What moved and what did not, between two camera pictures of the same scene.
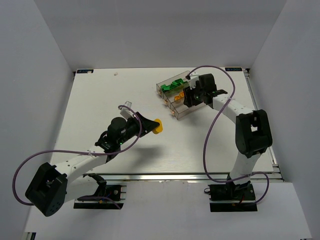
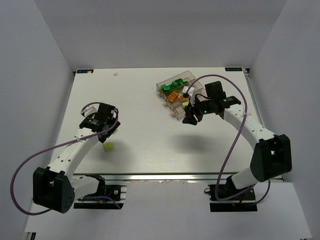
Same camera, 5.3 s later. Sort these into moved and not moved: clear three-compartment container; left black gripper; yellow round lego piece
Moved: yellow round lego piece; left black gripper
Not moved: clear three-compartment container
